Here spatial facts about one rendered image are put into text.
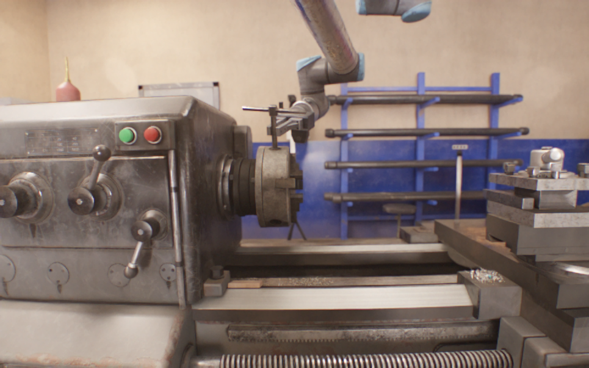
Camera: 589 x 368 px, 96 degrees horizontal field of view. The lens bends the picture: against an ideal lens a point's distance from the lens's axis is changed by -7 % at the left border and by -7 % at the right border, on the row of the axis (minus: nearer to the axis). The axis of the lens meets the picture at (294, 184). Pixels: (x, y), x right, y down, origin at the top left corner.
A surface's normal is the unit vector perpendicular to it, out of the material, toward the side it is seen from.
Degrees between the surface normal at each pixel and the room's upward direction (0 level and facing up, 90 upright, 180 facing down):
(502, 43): 90
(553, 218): 90
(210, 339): 90
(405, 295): 36
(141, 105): 45
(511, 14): 90
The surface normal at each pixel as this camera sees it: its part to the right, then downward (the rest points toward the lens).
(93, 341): -0.03, -0.78
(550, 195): -0.06, 0.11
